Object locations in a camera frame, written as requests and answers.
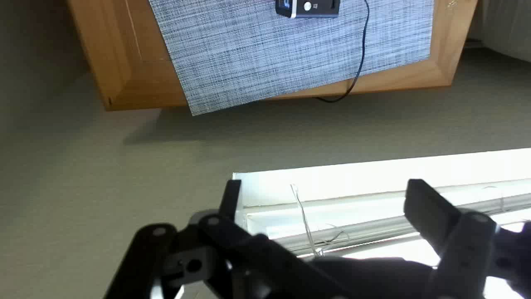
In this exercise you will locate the white bed sheet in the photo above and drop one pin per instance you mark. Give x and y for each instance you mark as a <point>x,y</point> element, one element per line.
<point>506,26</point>

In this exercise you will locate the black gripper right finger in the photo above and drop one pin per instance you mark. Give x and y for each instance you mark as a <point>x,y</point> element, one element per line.
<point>458,242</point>

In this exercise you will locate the white window blinds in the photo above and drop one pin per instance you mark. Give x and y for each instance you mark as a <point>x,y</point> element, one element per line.
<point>387,204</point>

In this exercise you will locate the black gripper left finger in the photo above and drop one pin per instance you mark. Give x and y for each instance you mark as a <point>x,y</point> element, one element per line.
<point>243,259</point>

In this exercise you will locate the wooden side table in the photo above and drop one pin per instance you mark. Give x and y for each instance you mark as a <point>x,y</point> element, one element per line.
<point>110,55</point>

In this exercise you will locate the grey woven placemat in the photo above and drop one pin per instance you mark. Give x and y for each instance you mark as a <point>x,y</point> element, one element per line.
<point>249,55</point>

